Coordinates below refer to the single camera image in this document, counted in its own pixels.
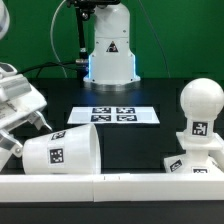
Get grey cable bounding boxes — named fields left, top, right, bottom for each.
left=49, top=0, right=78, bottom=79

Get white marker sheet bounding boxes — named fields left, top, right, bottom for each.
left=68, top=106, right=160, bottom=124

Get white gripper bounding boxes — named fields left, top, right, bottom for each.
left=0, top=62, right=52, bottom=157

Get white light bulb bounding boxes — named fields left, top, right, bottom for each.
left=180, top=78, right=224, bottom=138

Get white lamp base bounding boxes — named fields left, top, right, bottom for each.
left=164, top=132, right=223, bottom=174

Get white lamp shade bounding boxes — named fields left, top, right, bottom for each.
left=22, top=124, right=101, bottom=175

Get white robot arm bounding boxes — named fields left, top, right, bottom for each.
left=0, top=0, right=140, bottom=156

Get white front rail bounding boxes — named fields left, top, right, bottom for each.
left=0, top=174, right=224, bottom=203

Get green curtain backdrop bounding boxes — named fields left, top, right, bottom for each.
left=0, top=0, right=224, bottom=86

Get black cables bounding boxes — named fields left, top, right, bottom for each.
left=16, top=61, right=84, bottom=79

